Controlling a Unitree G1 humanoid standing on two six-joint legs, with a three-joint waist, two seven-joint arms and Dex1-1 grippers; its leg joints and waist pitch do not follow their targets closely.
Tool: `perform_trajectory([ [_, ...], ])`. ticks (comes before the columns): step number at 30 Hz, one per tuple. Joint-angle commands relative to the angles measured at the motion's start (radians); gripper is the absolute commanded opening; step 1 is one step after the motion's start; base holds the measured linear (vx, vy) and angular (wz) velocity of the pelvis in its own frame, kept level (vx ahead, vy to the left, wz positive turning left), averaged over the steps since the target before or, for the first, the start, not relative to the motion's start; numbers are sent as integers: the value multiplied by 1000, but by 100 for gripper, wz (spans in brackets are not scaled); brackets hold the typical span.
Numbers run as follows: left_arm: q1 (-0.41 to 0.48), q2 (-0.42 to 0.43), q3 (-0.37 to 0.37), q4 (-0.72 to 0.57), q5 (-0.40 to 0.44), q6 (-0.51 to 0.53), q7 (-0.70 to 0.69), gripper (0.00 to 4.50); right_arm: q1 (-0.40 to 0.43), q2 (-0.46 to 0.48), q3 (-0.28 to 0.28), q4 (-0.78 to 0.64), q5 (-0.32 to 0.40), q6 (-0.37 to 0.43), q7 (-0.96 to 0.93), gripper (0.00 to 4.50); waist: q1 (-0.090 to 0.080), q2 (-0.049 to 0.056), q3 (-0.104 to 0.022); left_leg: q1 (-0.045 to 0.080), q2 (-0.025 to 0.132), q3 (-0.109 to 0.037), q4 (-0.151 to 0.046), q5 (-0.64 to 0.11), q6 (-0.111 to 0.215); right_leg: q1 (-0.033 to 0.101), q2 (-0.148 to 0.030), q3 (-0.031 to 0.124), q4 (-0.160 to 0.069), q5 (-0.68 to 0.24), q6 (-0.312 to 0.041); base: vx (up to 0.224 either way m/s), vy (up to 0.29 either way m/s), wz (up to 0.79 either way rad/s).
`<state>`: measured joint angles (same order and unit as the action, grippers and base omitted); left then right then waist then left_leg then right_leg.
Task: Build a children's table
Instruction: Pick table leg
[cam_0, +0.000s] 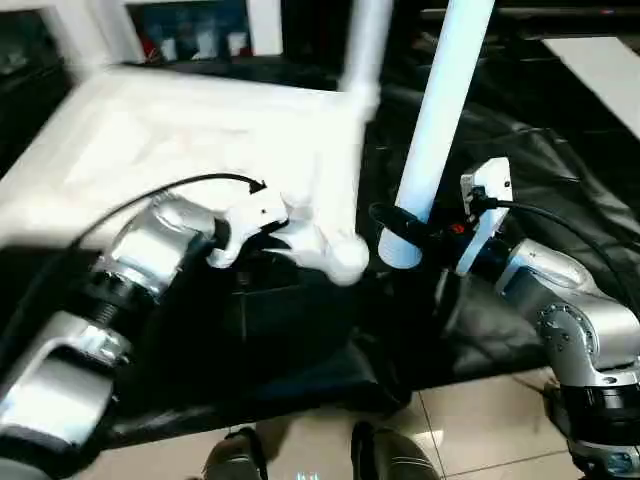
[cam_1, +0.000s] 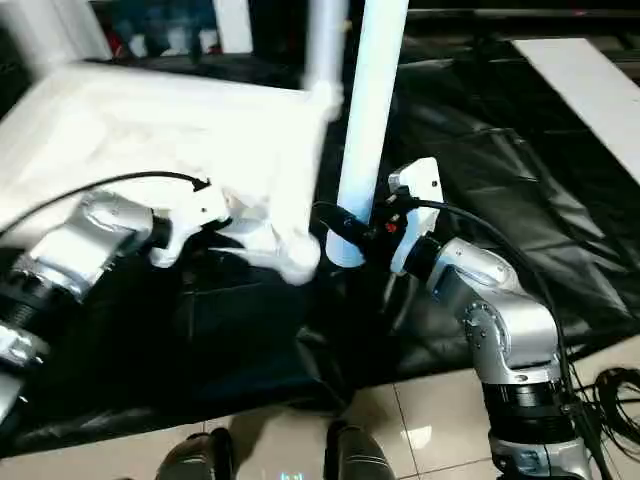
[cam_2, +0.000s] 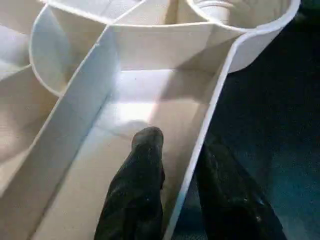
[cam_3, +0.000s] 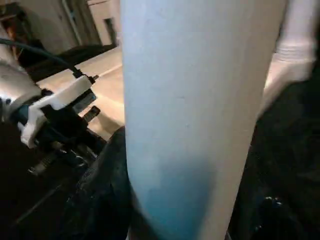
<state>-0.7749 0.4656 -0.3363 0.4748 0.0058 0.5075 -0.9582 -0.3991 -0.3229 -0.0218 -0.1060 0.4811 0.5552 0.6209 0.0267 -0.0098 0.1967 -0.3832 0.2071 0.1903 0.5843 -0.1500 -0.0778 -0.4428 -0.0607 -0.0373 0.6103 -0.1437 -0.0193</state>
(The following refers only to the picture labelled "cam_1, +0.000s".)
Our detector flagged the white plastic table leg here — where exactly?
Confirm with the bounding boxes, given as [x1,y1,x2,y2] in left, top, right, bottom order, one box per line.
[323,0,413,271]
[0,0,57,82]
[298,0,348,125]

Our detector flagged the white plastic table top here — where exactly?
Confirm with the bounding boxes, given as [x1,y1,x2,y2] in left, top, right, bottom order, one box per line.
[0,62,347,288]

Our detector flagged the black work mat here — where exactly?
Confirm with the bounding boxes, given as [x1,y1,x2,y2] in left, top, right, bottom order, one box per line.
[0,34,640,456]

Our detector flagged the white display cabinet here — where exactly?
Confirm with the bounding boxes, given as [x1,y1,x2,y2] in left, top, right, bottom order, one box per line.
[0,0,257,65]

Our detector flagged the dark robot left foot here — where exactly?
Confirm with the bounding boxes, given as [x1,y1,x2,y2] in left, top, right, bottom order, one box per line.
[158,426,237,480]

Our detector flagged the dark robot foot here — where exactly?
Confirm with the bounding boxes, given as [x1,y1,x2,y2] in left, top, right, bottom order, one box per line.
[158,426,237,480]
[323,421,395,480]

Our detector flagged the dark robot right foot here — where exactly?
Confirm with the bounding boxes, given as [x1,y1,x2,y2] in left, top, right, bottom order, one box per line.
[323,421,395,480]

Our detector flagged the white flat board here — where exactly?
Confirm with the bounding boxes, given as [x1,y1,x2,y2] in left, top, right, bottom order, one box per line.
[509,37,640,183]

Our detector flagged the black cabinet with gold label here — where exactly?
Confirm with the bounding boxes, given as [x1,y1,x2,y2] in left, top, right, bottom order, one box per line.
[407,0,640,42]

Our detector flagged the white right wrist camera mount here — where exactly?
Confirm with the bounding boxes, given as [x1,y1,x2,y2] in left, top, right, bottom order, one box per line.
[386,156,446,277]

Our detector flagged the black left wrist camera cable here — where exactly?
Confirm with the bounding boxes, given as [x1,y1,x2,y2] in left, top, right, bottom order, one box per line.
[0,170,213,237]

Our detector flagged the tangled black floor cables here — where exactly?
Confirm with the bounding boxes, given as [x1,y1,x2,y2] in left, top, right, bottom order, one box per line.
[568,349,640,480]

